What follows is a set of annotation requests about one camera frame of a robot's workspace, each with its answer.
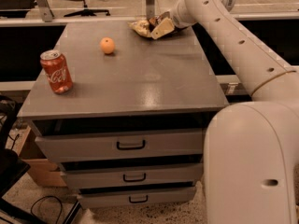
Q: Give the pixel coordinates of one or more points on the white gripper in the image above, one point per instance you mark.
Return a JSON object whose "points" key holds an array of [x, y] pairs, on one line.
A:
{"points": [[177, 19]]}

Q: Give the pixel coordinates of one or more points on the brown chip bag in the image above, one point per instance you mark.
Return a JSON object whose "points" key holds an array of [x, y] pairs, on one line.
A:
{"points": [[146, 26]]}

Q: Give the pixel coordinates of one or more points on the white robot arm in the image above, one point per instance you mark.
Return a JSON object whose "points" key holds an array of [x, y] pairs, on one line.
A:
{"points": [[251, 149]]}

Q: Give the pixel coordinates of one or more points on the red coke can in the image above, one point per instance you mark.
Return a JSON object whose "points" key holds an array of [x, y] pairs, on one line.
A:
{"points": [[56, 69]]}

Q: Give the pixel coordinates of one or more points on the orange fruit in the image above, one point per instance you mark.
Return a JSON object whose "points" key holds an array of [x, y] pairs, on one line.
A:
{"points": [[107, 45]]}

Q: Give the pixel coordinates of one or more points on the grey drawer cabinet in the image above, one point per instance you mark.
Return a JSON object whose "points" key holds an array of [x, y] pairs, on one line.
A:
{"points": [[143, 86]]}

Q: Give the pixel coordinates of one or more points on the top grey drawer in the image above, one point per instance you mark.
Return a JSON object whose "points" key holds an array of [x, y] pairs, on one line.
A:
{"points": [[112, 146]]}

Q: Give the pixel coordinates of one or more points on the grey drawer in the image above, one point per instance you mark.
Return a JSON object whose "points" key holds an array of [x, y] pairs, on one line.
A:
{"points": [[135, 197], [129, 176], [112, 146]]}

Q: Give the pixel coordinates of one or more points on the middle grey drawer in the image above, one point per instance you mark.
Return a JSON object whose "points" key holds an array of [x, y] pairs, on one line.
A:
{"points": [[129, 176]]}

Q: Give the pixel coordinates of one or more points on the bottom grey drawer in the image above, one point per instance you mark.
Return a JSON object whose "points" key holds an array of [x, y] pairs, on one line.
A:
{"points": [[135, 197]]}

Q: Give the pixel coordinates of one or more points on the cardboard box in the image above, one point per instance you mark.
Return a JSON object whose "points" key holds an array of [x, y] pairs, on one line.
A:
{"points": [[42, 171]]}

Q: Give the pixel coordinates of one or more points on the middle metal post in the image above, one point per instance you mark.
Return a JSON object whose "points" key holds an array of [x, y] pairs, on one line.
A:
{"points": [[150, 8]]}

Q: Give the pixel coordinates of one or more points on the metal post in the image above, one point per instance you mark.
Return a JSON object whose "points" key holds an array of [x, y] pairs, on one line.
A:
{"points": [[150, 8], [45, 11]]}

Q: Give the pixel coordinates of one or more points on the left metal post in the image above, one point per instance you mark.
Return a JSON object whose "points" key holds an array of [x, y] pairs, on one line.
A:
{"points": [[45, 11]]}

